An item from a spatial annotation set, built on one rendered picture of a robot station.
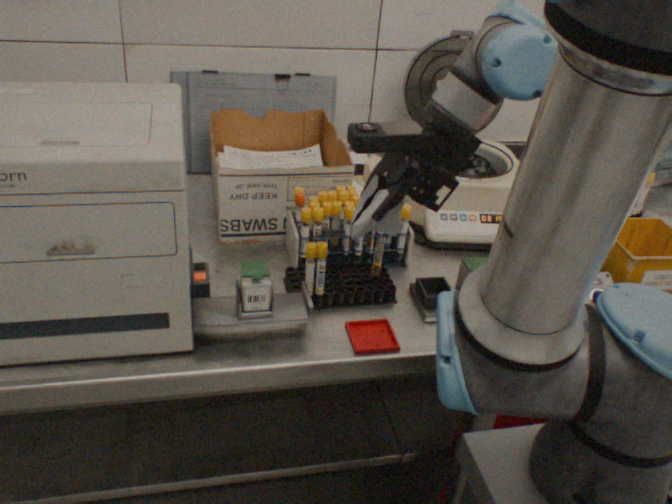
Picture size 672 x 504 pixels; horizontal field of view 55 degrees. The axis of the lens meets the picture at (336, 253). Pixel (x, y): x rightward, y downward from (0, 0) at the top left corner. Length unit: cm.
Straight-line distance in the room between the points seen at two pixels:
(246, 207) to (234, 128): 28
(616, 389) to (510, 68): 33
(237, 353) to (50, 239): 29
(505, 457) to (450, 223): 54
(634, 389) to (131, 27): 110
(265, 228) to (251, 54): 41
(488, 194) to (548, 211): 76
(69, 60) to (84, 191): 65
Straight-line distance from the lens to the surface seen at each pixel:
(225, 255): 114
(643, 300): 68
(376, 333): 98
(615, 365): 64
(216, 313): 94
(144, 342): 92
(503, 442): 81
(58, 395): 93
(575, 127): 43
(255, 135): 139
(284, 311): 94
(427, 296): 101
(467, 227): 122
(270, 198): 114
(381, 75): 147
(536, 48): 72
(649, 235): 130
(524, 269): 51
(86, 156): 79
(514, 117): 163
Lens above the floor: 148
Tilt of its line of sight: 32 degrees down
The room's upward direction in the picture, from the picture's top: 5 degrees clockwise
